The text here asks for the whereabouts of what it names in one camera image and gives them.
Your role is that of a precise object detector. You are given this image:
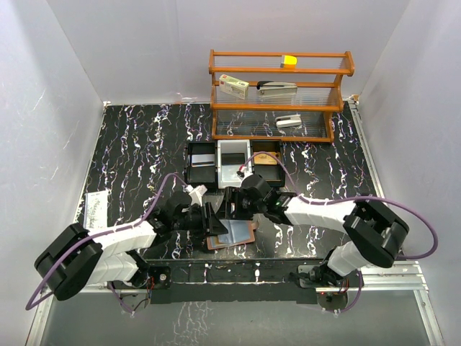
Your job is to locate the purple cable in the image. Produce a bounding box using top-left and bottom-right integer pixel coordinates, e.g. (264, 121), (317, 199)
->
(24, 172), (192, 311)
(237, 153), (439, 260)

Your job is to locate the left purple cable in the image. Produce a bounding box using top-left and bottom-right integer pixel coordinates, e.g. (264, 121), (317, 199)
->
(24, 172), (192, 311)

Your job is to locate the left black tray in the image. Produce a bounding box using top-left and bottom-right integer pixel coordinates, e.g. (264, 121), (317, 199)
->
(184, 141), (218, 191)

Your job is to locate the black tray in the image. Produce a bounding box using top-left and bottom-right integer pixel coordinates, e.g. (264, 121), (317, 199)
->
(250, 140), (286, 187)
(184, 141), (218, 191)

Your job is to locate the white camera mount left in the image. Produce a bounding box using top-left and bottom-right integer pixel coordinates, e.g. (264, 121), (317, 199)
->
(184, 185), (207, 207)

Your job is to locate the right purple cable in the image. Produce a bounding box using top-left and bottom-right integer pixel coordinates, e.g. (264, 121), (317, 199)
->
(237, 153), (439, 260)

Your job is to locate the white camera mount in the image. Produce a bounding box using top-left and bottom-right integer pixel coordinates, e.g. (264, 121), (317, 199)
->
(184, 185), (207, 207)
(237, 167), (254, 180)

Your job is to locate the grey black stapler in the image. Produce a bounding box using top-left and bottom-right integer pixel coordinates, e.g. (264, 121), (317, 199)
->
(256, 81), (297, 97)

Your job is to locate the silver magnetic stripe card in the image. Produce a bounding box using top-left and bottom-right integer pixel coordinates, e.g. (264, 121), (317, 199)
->
(191, 154), (215, 167)

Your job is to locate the right black tray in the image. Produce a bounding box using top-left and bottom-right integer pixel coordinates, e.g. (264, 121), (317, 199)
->
(250, 140), (286, 187)

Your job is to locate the pink leather card holder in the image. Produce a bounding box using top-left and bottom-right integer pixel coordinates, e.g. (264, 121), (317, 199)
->
(207, 220), (259, 250)

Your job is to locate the yellow sticky note block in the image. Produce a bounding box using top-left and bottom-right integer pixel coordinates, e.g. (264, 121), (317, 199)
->
(280, 55), (297, 68)

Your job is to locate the orange wooden shelf rack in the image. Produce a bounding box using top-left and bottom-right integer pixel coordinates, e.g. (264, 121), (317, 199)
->
(208, 50), (355, 143)

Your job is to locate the middle white tray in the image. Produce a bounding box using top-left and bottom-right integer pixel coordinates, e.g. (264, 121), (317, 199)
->
(217, 140), (251, 189)

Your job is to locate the white paper label sheet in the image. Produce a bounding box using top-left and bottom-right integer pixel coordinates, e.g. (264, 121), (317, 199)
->
(84, 190), (109, 229)

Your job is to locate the small white hole punch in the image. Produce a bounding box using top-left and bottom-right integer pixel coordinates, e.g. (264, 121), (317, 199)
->
(275, 113), (303, 129)

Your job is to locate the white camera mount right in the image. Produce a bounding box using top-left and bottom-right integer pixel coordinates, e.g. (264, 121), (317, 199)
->
(237, 167), (254, 180)

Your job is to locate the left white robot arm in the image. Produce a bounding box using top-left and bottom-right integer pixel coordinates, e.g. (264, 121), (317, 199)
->
(34, 189), (228, 301)

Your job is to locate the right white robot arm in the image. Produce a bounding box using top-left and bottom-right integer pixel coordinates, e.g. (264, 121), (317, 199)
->
(218, 174), (409, 285)

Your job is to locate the gold card in tray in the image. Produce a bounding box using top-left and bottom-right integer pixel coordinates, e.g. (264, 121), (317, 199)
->
(254, 151), (280, 165)

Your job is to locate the silver VIP card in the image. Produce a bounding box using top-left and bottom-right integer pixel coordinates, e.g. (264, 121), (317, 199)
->
(207, 220), (232, 249)

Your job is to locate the white staples box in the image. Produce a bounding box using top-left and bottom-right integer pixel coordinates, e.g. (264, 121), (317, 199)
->
(219, 74), (249, 99)

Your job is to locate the black front base bar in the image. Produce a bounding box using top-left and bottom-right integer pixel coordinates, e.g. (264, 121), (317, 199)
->
(149, 259), (339, 304)

